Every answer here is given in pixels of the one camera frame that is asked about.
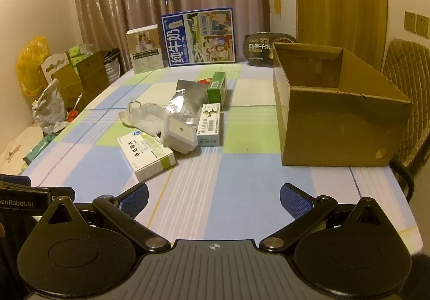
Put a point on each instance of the white and green medicine box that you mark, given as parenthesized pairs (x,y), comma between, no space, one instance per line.
(146,155)

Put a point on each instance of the beige wall socket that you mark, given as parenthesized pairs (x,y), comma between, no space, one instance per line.
(423,25)
(410,21)

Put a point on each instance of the brown cardboard box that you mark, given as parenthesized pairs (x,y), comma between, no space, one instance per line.
(336,125)

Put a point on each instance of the green flat packet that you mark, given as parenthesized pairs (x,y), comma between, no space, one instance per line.
(38,148)

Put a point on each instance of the blue milk carton box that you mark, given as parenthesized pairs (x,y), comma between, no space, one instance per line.
(198,37)

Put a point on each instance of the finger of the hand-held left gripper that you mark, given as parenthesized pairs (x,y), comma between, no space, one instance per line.
(62,193)

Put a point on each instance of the grey metal bin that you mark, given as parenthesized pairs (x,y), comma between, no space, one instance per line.
(112,66)

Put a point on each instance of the red packet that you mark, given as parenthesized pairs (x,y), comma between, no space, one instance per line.
(204,80)

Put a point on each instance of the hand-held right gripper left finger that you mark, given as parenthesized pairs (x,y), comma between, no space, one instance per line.
(136,200)

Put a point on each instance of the white picture print box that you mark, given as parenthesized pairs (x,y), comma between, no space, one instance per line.
(146,49)

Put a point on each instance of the black instant rice bowl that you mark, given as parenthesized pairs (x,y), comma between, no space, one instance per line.
(258,49)

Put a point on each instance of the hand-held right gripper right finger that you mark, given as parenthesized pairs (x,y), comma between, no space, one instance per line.
(294,200)

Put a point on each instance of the crumpled clear plastic bag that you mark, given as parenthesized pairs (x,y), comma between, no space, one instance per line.
(48,108)

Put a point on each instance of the green tissue packs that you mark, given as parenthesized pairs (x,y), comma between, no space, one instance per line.
(80,52)

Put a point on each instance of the light cardboard box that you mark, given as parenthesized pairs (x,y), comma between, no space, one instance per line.
(69,88)

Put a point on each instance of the chair with quilted cover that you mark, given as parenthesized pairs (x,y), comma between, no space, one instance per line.
(411,68)

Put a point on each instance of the desktop with checked tablecloth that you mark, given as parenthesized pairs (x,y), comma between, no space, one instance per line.
(235,185)

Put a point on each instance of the white square plastic container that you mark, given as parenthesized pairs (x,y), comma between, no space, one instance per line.
(179,133)

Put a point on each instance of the dark cardboard box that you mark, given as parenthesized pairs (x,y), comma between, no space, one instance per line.
(94,74)

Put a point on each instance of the white ornate chair back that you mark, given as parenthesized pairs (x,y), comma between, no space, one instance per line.
(55,63)

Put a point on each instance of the silver foil bag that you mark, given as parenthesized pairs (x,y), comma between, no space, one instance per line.
(188,98)

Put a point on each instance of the white cartoon print medicine box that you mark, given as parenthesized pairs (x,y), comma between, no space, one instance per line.
(210,125)

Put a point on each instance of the yellow plastic bag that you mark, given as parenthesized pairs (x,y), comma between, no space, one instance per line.
(32,64)

